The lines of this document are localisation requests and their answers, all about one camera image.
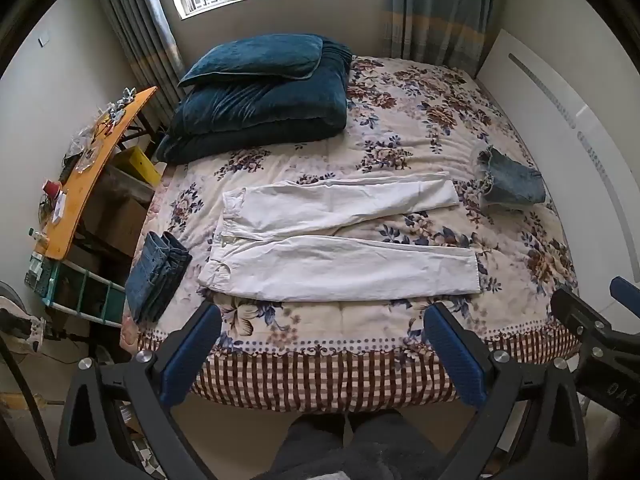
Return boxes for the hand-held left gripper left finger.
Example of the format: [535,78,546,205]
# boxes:
[55,302,223,480]

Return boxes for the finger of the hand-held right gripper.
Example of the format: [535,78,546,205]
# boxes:
[550,287,615,347]
[609,276,640,307]

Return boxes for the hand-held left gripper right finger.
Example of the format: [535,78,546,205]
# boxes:
[424,301,588,480]

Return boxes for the white pants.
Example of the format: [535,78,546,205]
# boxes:
[197,171,481,303]

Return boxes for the folded blue jeans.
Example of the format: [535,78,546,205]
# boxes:
[475,145,547,211]
[125,231,193,323]

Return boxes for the person's legs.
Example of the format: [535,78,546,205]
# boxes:
[270,410,451,480]

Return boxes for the teal metal rack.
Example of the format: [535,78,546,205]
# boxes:
[27,252,126,328]

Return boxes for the folded blue jeans right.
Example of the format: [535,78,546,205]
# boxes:
[475,145,547,211]

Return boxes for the brown cardboard box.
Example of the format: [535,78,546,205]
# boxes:
[82,195,148,257]

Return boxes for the yellow box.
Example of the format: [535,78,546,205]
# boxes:
[117,147,162,187]

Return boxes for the orange wooden desk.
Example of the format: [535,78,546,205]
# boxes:
[42,86,158,261]

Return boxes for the white headboard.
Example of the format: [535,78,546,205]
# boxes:
[472,29,640,286]

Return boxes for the pile of small desk clutter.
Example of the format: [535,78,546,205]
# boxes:
[65,87,138,171]

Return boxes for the teal folded quilt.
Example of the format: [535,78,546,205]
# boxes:
[154,37,355,165]

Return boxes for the floral quilted bedspread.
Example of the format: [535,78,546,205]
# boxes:
[120,55,583,413]

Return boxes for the teal velvet pillow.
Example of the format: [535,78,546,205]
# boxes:
[177,34,325,88]

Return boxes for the grey-blue striped curtain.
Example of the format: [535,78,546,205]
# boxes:
[90,0,183,126]
[382,0,511,78]

